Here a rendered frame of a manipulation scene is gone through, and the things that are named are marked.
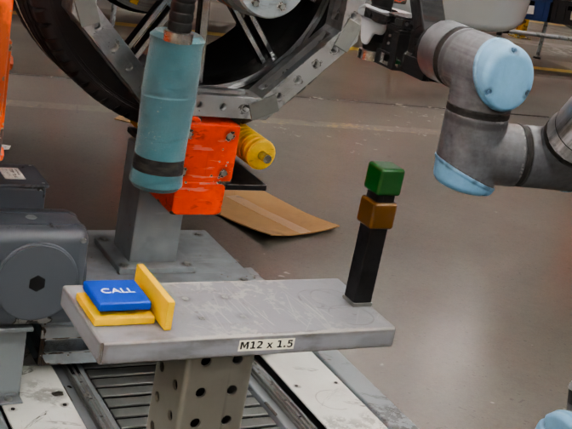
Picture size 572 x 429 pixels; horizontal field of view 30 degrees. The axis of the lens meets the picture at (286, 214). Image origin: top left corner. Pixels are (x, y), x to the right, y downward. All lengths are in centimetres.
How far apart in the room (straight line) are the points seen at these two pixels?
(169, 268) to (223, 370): 70
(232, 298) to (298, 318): 10
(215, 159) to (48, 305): 39
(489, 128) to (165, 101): 52
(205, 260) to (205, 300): 75
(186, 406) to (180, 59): 56
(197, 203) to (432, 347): 88
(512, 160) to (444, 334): 121
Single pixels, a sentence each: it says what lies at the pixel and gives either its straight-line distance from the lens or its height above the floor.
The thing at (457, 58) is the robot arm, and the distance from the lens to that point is 150.
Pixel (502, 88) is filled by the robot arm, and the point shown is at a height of 80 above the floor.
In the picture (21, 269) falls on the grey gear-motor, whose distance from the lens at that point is 175.
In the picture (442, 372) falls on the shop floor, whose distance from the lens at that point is 248.
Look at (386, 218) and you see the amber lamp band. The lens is 149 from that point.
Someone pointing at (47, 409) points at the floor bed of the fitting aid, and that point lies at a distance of 190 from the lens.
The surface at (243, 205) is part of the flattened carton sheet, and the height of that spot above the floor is 1.
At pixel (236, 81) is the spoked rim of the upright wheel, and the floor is 63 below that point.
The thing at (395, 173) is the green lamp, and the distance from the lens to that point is 147.
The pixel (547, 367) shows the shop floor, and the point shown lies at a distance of 267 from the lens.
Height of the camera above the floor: 104
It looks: 18 degrees down
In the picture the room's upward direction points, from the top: 11 degrees clockwise
